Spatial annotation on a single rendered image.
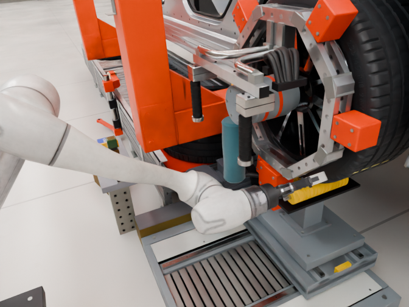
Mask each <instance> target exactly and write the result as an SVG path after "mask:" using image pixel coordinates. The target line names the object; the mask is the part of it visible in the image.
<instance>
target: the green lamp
mask: <svg viewBox="0 0 409 307"><path fill-rule="evenodd" d="M105 140H106V143H107V147H108V148H109V149H113V148H116V147H118V144H117V139H116V137H115V136H114V135H113V136H109V137H106V138H105Z"/></svg>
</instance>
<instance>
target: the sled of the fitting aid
mask: <svg viewBox="0 0 409 307"><path fill-rule="evenodd" d="M243 224H244V226H245V227H246V228H247V229H248V231H249V232H250V233H251V234H252V235H253V236H254V238H255V239H256V240H257V241H258V243H259V244H260V245H261V246H262V247H263V248H264V250H265V251H266V252H267V253H268V254H269V256H270V257H271V258H272V259H273V261H274V262H275V263H276V264H277V265H278V266H279V268H280V269H281V270H282V271H283V273H284V274H285V275H286V276H287V278H288V279H289V280H290V281H291V282H292V283H293V285H294V286H295V287H296V288H297V290H299V292H300V293H301V294H302V296H303V297H304V298H305V299H306V300H307V299H309V298H311V297H313V296H315V295H317V294H319V293H321V292H323V291H325V290H327V289H329V288H331V287H333V286H335V285H337V284H339V283H341V282H343V281H345V280H347V279H349V278H351V277H353V276H355V275H357V274H359V273H361V272H363V271H365V270H367V269H369V268H371V267H373V266H375V263H376V259H377V255H378V253H377V252H376V251H375V250H374V249H372V248H371V247H370V246H369V245H368V244H367V243H365V242H364V245H363V246H361V247H359V248H356V249H354V250H352V251H350V252H348V253H345V254H344V255H341V256H339V257H337V258H335V259H332V260H330V261H328V262H326V263H324V264H322V265H320V266H318V267H315V268H313V269H311V270H308V271H307V272H306V271H305V270H304V269H303V268H302V267H301V266H300V265H299V264H298V262H297V261H296V260H295V259H294V258H293V257H292V256H291V254H289V252H288V251H286V249H285V248H284V247H283V246H282V245H281V244H280V243H279V241H278V240H277V239H276V238H275V237H274V236H273V235H272V234H271V233H270V232H269V231H268V229H267V228H266V227H265V226H264V225H263V224H262V222H261V221H260V220H259V219H258V218H257V217H254V218H253V219H250V220H247V221H246V222H244V223H243Z"/></svg>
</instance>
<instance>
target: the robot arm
mask: <svg viewBox="0 0 409 307"><path fill-rule="evenodd" d="M59 112H60V96H59V94H58V91H57V89H56V88H55V87H54V86H53V84H51V83H50V81H47V80H45V79H43V78H42V77H39V76H37V75H35V74H20V75H17V76H14V77H12V78H10V79H9V80H7V81H6V82H5V83H4V84H2V85H1V87H0V210H1V208H2V206H3V204H4V202H5V200H6V198H7V196H8V194H9V192H10V190H11V188H12V186H13V184H14V182H15V180H16V178H17V176H18V174H19V172H20V170H21V168H22V166H23V164H24V162H25V161H26V160H27V161H32V162H36V163H40V164H45V165H48V166H52V167H55V168H62V169H69V170H72V171H78V172H84V173H87V174H92V175H97V176H100V177H105V178H110V179H113V180H118V181H122V182H129V183H142V184H149V185H161V186H165V187H168V188H170V189H172V190H174V191H176V192H177V193H178V197H179V199H180V200H181V201H183V202H185V203H186V204H188V205H190V206H191V207H192V208H193V209H192V211H191V218H192V222H193V224H194V226H195V228H196V229H197V230H198V232H199V233H201V234H203V235H212V234H216V233H222V232H224V231H228V230H231V229H233V228H236V227H238V226H240V225H242V224H243V223H244V222H246V221H247V220H250V219H253V218H254V217H258V216H259V215H261V214H263V213H266V212H267V210H269V209H272V208H274V207H277V205H278V203H279V199H281V198H283V197H287V196H288V195H289V194H293V193H294V191H297V190H299V189H302V188H306V187H309V188H311V187H312V186H313V185H315V184H318V183H321V182H324V181H326V180H327V177H326V175H325V172H324V171H323V172H320V173H317V174H314V175H311V176H309V177H306V178H303V177H302V178H301V179H300V180H298V181H295V182H292V183H290V182H289V183H286V184H281V185H278V186H275V187H273V185H271V184H269V183H266V184H263V185H260V186H257V185H252V186H249V187H247V188H242V189H240V190H237V191H233V190H231V189H227V188H224V187H223V186H222V184H221V183H219V182H218V181H217V180H216V179H215V178H213V177H211V176H210V175H208V174H206V173H204V172H198V171H193V170H191V171H189V172H187V173H182V172H178V171H174V170H172V169H169V168H164V167H162V166H157V165H155V164H151V163H146V162H144V161H139V160H135V159H132V158H129V157H126V156H123V155H121V154H119V153H116V152H114V151H112V150H110V149H108V148H106V147H105V146H103V145H101V144H99V143H98V142H96V141H94V140H93V139H91V138H90V137H88V136H87V135H85V134H84V133H82V132H81V131H79V130H78V129H76V128H75V127H73V126H72V125H70V124H68V123H66V122H64V121H62V120H61V119H59V118H58V116H59Z"/></svg>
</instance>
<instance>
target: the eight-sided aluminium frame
mask: <svg viewBox="0 0 409 307"><path fill-rule="evenodd" d="M312 11H313V8H310V9H308V8H304V7H295V6H290V5H281V4H278V3H275V4H272V3H271V4H262V5H257V6H256V7H255V8H254V10H253V11H252V14H251V16H250V18H249V19H248V21H247V23H246V25H245V27H244V28H243V31H242V32H241V34H240V36H239V37H238V39H237V41H236V42H235V43H234V47H233V50H235V49H244V48H252V47H255V45H256V44H257V42H258V41H259V40H260V38H261V36H262V35H263V34H264V32H265V30H266V29H267V20H270V21H273V22H274V23H284V24H285V25H288V26H293V27H296V28H297V29H298V32H299V34H300V36H301V38H302V40H303V42H304V44H305V46H306V48H307V51H308V53H309V55H310V57H311V59H312V61H313V64H314V65H315V67H316V70H317V72H318V74H319V76H320V79H321V81H322V83H323V85H324V90H325V93H324V102H323V111H322V117H321V126H320V135H319V141H318V150H317V152H315V153H313V154H311V155H310V156H308V157H306V158H304V159H303V160H301V161H299V162H297V161H295V160H294V159H293V158H292V157H290V156H288V155H287V154H286V153H284V152H283V151H282V150H280V149H279V148H277V147H276V146H275V145H273V144H272V143H271V142H270V141H269V140H268V138H267V135H266V133H265V130H264V128H263V125H262V123H261V122H257V123H254V124H252V149H253V151H254V153H255V154H256V155H257V156H258V155H259V156H260V157H261V158H262V159H263V160H264V161H266V162H267V163H268V164H269V165H270V166H271V167H273V168H274V169H275V170H277V171H278V172H279V173H280V174H281V175H282V176H283V177H285V178H286V179H287V180H291V179H294V178H297V177H300V176H302V175H306V174H307V173H309V172H311V171H313V170H316V169H318V168H320V167H322V166H324V165H326V164H328V163H331V162H333V161H337V160H338V159H339V158H341V157H342V156H343V151H344V146H343V145H341V144H339V143H338V142H336V141H334V140H332V139H331V138H330V135H331V130H332V122H333V118H334V116H335V115H338V114H340V113H345V112H347V111H350V109H351V102H352V96H353V94H354V93H355V92H354V85H355V82H354V79H353V77H352V72H350V71H349V69H348V67H347V65H346V63H345V61H344V59H343V57H342V55H341V53H340V51H339V49H338V47H337V45H336V42H335V40H331V41H325V42H320V43H317V42H316V40H315V39H314V37H313V35H312V34H311V32H310V30H309V29H308V28H307V26H306V22H307V20H308V18H309V16H310V14H311V13H312ZM255 131H256V132H255ZM256 134H257V135H256ZM257 137H258V138H257Z"/></svg>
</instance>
